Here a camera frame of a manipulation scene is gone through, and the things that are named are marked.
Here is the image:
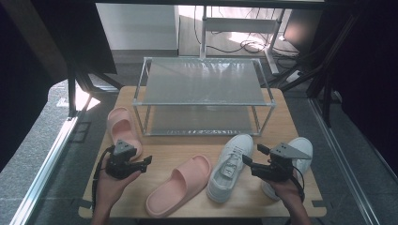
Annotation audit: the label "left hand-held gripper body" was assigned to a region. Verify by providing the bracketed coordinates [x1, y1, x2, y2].
[105, 139, 144, 180]

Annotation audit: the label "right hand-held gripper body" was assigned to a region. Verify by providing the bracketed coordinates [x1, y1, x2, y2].
[250, 142, 313, 183]

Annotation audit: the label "white sneaker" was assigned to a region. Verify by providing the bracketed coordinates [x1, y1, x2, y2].
[261, 136, 314, 202]
[206, 134, 255, 204]

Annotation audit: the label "pink slipper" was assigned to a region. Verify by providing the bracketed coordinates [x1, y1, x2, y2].
[145, 154, 213, 218]
[106, 106, 144, 160]

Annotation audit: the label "clear two-tier shoe rack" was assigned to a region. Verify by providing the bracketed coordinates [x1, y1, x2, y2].
[132, 56, 278, 138]

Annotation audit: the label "person's right hand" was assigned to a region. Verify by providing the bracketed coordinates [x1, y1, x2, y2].
[267, 170, 306, 211]

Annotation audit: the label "person's left hand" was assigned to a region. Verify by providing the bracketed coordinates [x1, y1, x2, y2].
[93, 157, 142, 215]

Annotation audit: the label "black metal stand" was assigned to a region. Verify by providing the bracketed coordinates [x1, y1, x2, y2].
[66, 59, 124, 118]
[268, 12, 360, 128]

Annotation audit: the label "white power strip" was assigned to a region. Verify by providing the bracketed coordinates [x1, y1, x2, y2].
[284, 69, 304, 84]

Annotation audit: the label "black computer case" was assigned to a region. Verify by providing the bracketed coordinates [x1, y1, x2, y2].
[283, 8, 317, 54]

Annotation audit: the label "white cabinet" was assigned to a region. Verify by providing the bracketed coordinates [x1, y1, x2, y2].
[95, 3, 180, 64]

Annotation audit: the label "black curtain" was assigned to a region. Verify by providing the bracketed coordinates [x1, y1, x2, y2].
[313, 0, 398, 184]
[0, 0, 118, 170]

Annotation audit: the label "right hand-held gripper black cable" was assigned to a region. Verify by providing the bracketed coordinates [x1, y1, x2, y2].
[290, 165, 306, 203]

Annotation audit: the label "aluminium rail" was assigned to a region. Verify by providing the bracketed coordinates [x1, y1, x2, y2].
[8, 115, 79, 225]
[308, 97, 381, 225]

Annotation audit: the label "black floor cables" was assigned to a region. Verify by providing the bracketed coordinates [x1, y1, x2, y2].
[192, 5, 299, 59]

